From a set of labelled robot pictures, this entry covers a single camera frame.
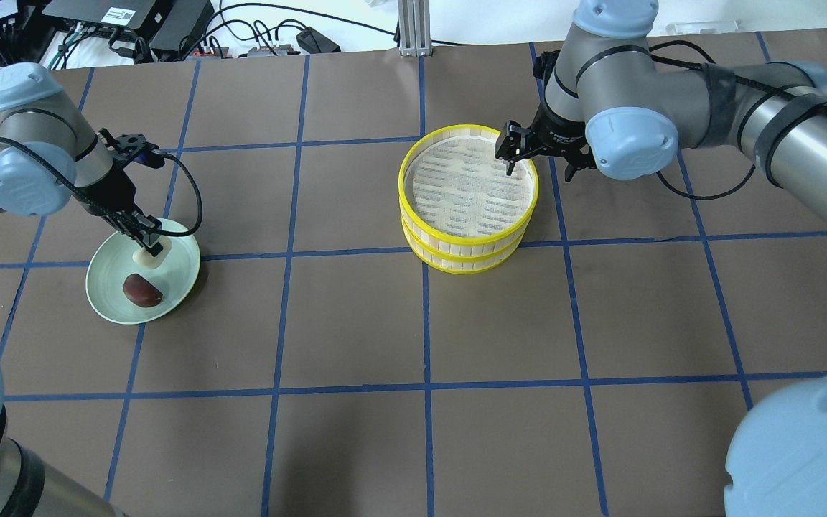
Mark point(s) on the black power brick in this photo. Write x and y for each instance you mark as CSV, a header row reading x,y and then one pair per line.
x,y
316,43

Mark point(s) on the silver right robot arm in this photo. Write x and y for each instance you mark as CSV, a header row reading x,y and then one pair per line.
x,y
606,106

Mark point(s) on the light green round plate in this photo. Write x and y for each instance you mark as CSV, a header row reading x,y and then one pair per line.
x,y
114,261

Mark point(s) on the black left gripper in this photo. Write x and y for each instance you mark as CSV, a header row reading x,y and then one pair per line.
x,y
113,194

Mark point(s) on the yellow steamer layer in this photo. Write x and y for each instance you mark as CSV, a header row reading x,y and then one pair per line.
x,y
451,185
457,258

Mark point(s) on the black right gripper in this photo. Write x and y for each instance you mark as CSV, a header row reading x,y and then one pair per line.
x,y
555,134

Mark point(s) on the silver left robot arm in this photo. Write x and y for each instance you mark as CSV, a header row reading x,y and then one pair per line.
x,y
50,154

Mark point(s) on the white steamed bun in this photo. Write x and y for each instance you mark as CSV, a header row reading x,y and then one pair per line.
x,y
153,258

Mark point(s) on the aluminium frame post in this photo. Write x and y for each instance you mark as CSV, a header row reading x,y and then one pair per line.
x,y
414,37

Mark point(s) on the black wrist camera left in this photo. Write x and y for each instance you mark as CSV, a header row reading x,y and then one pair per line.
x,y
127,149

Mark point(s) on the brown chocolate bun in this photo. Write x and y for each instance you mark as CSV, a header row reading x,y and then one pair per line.
x,y
140,292

